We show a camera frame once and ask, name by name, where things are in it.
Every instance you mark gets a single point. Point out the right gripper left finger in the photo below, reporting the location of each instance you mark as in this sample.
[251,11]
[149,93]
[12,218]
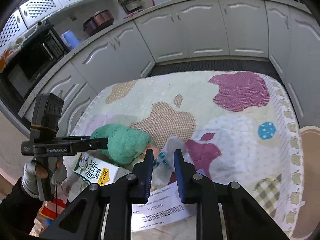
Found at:
[104,212]

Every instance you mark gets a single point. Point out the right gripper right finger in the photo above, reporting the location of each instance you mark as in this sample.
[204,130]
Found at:
[223,211]

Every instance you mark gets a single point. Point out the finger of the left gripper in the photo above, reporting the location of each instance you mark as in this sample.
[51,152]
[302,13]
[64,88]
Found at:
[81,143]

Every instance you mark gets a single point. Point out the green white milk carton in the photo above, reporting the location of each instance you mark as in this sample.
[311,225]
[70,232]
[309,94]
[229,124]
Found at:
[93,170]

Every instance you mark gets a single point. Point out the green knitted cloth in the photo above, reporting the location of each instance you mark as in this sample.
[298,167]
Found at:
[124,144]

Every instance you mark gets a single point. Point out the beige plastic trash bin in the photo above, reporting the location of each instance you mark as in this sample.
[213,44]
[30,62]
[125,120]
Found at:
[308,217]

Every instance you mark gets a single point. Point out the gloved left hand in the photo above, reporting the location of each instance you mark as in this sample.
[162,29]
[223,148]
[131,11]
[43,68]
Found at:
[33,174]

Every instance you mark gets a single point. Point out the white paper label sheet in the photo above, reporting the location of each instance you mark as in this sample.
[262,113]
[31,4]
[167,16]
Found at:
[164,207]

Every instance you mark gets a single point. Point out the patchwork quilt table cover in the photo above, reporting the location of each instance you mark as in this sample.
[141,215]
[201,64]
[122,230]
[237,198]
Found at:
[233,126]

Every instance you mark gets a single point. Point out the black microwave oven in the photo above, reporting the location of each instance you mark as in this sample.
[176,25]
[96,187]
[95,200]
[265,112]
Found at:
[38,55]

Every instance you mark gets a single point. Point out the blue cup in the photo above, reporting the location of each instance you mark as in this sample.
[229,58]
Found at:
[70,39]

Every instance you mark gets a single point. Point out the maroon rice cooker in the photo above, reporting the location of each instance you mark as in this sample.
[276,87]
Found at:
[99,21]

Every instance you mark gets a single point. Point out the white lattice upper cabinets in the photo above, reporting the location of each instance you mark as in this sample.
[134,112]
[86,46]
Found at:
[27,14]

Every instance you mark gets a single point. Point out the black floor mat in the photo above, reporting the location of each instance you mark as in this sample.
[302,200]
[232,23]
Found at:
[261,67]

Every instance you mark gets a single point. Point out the stacked pots on rack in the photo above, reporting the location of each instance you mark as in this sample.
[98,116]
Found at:
[131,6]

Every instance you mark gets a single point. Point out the white base cabinets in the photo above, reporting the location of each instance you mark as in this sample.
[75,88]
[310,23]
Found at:
[283,31]

